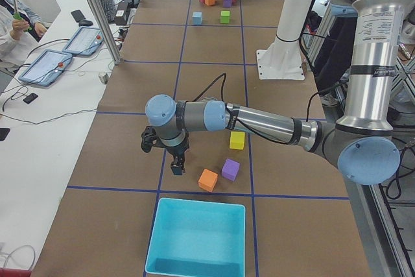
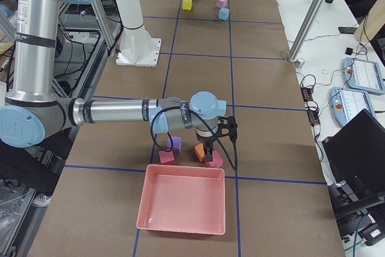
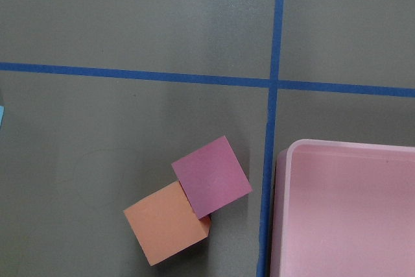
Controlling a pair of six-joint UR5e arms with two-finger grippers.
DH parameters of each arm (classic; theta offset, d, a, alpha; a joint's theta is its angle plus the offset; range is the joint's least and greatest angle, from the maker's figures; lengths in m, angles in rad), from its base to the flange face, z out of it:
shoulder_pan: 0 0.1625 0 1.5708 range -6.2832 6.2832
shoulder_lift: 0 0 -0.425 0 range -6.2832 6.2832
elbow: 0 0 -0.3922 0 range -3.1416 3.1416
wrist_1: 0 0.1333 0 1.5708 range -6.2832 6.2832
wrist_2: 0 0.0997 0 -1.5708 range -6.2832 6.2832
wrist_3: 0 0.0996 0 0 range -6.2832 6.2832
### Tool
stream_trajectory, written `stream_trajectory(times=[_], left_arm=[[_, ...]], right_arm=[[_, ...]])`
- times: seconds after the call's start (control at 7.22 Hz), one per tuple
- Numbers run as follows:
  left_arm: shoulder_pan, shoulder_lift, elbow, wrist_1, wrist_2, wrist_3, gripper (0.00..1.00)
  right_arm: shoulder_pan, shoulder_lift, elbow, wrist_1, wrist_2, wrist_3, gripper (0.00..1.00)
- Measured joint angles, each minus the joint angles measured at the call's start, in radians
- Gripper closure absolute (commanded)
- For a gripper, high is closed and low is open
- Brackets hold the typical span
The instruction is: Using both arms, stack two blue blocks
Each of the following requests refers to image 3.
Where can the light blue foam block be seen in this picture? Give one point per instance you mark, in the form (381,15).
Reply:
(2,110)

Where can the pink plastic tray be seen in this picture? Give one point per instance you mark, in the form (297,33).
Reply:
(343,209)

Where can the magenta foam block near tray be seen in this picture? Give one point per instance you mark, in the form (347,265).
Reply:
(211,177)

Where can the orange foam block near tray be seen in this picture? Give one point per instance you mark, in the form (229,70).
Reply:
(165,224)

